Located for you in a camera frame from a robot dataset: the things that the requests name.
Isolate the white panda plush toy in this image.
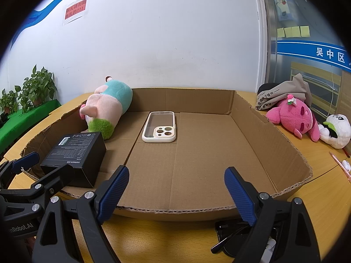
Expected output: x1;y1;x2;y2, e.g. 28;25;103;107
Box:
318;114;351;149

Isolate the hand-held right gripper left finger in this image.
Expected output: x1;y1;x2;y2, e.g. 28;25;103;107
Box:
31;165;130;263

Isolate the black cloth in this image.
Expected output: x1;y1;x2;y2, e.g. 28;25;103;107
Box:
257;83;277;94

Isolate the small potted green plant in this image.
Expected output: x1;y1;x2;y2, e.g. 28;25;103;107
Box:
0;88;20;116

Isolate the shallow cardboard box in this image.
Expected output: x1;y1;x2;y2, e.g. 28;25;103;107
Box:
20;87;313;222

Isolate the pink plush toy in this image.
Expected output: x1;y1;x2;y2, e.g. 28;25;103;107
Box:
265;94;321;143

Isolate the green cloth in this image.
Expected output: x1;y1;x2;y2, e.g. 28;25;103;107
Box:
0;99;62;154

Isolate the cartoon poster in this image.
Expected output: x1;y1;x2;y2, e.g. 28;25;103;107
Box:
274;0;295;21

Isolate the pink pen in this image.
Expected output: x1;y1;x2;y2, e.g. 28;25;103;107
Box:
329;151;351;183

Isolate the grey metal door frame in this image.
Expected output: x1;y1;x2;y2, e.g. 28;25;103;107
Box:
259;0;278;94

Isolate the large potted green plant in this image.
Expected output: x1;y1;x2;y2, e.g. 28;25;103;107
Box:
19;65;59;113

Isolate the beige printed cloth bag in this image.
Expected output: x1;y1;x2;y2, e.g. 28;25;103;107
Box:
255;73;313;111

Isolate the red wall sign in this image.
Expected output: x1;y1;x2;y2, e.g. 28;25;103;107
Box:
64;0;88;21

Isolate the black product box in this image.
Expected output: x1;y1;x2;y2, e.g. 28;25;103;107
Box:
40;131;107;189

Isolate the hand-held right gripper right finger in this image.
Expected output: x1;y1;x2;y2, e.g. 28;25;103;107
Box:
224;167;321;263

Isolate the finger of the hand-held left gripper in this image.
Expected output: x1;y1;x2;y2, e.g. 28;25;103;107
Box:
0;151;39;183
0;166;75;220

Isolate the cream clear phone case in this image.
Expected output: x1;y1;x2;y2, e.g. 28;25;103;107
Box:
142;111;178;143

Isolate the pink and teal plush pig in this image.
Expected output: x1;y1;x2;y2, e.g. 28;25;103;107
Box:
79;75;133;140

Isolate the blue glass banner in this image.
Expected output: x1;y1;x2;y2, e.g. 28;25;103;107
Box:
277;41;351;73

